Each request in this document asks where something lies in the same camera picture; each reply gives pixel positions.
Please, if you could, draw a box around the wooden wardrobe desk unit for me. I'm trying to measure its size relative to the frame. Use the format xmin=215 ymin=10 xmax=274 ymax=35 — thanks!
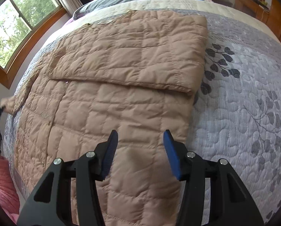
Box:
xmin=234 ymin=0 xmax=281 ymax=42

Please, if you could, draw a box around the beige quilted down coat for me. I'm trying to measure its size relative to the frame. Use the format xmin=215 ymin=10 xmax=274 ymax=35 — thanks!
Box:
xmin=1 ymin=10 xmax=208 ymax=225

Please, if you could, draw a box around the pink sleeved left forearm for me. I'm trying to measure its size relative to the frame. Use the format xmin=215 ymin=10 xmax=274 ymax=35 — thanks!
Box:
xmin=0 ymin=155 xmax=20 ymax=224

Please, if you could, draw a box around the grey floral quilted bedspread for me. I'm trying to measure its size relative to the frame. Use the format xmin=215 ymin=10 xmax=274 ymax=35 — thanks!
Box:
xmin=3 ymin=0 xmax=281 ymax=225

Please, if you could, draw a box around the wooden framed side window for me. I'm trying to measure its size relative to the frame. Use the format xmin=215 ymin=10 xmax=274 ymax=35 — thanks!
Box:
xmin=0 ymin=0 xmax=66 ymax=88

